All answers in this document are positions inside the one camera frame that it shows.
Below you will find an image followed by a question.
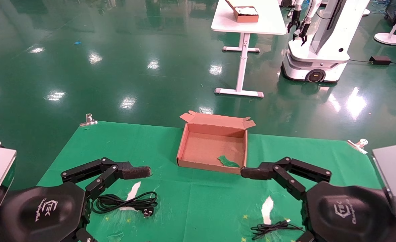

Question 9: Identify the open brown cardboard box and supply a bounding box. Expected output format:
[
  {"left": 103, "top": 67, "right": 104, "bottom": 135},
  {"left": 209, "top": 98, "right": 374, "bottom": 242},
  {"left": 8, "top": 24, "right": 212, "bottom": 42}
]
[{"left": 177, "top": 111, "right": 256, "bottom": 175}]

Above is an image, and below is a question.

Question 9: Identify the metal binder clip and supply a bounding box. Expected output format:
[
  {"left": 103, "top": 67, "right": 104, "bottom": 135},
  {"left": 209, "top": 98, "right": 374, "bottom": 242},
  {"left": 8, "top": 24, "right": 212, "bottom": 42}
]
[
  {"left": 347, "top": 138, "right": 368, "bottom": 155},
  {"left": 80, "top": 113, "right": 98, "bottom": 127}
]

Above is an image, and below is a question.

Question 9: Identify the white wheeled robot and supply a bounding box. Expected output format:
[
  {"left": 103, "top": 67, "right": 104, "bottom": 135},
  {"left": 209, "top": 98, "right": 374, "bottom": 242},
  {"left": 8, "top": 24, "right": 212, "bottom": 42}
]
[{"left": 281, "top": 0, "right": 370, "bottom": 83}]

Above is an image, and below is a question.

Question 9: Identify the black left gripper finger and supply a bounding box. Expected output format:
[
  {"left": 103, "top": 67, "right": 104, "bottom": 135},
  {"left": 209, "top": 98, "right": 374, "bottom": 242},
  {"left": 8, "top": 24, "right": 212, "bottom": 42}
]
[
  {"left": 61, "top": 157, "right": 151, "bottom": 202},
  {"left": 71, "top": 228, "right": 97, "bottom": 242}
]

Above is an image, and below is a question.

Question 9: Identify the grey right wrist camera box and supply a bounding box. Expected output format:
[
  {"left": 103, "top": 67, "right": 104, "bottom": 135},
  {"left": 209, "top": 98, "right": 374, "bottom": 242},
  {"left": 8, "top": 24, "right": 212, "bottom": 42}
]
[{"left": 372, "top": 144, "right": 396, "bottom": 221}]

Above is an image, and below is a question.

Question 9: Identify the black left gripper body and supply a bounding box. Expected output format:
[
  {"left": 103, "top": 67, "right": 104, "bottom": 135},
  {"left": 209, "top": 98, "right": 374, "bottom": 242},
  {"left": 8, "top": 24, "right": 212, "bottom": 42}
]
[{"left": 0, "top": 183, "right": 91, "bottom": 242}]

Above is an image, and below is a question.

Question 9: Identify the black power adapter brick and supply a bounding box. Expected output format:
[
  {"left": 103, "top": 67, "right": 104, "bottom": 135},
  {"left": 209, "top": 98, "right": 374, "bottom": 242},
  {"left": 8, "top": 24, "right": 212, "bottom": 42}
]
[{"left": 369, "top": 55, "right": 392, "bottom": 66}]

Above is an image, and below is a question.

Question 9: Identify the blue cable bundle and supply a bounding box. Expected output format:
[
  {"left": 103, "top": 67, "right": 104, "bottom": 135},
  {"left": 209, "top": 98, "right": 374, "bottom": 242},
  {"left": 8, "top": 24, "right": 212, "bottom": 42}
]
[{"left": 369, "top": 0, "right": 390, "bottom": 14}]

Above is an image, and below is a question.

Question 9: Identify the thin black USB cable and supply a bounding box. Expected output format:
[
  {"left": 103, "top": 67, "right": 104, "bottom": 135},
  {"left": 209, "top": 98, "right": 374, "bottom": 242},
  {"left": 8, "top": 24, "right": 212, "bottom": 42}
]
[{"left": 251, "top": 219, "right": 304, "bottom": 240}]

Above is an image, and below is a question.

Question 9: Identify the small brown cardboard box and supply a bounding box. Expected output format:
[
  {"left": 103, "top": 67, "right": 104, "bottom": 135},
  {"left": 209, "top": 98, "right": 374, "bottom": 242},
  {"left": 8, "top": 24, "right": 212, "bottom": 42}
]
[{"left": 225, "top": 0, "right": 259, "bottom": 23}]

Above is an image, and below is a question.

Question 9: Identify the white round-base stand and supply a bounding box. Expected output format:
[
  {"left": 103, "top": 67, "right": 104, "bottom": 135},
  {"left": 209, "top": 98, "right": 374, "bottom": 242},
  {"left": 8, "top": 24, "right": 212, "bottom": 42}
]
[{"left": 374, "top": 0, "right": 396, "bottom": 45}]

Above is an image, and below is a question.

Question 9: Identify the thick black power cable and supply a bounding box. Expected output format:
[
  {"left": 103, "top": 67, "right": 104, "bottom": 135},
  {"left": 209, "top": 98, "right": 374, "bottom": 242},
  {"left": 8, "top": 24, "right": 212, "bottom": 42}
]
[{"left": 90, "top": 191, "right": 158, "bottom": 218}]

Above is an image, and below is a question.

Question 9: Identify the white robot arm black gripper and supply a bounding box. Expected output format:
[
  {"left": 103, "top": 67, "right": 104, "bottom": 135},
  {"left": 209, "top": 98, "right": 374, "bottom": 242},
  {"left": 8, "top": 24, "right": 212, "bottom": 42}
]
[
  {"left": 294, "top": 0, "right": 322, "bottom": 46},
  {"left": 287, "top": 0, "right": 305, "bottom": 33}
]

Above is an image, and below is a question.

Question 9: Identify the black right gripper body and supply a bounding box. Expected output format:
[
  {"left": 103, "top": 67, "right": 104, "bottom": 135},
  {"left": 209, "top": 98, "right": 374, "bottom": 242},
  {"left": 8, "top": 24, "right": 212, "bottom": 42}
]
[{"left": 304, "top": 181, "right": 396, "bottom": 242}]

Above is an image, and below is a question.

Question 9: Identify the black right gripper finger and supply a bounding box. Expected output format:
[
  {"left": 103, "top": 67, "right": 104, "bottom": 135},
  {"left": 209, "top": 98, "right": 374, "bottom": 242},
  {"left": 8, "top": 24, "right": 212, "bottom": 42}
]
[
  {"left": 240, "top": 157, "right": 332, "bottom": 201},
  {"left": 296, "top": 230, "right": 316, "bottom": 242}
]

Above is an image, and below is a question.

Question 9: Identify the white table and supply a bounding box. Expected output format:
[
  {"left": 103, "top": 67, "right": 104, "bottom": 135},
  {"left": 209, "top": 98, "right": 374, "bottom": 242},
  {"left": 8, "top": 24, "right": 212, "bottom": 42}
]
[{"left": 211, "top": 0, "right": 288, "bottom": 98}]

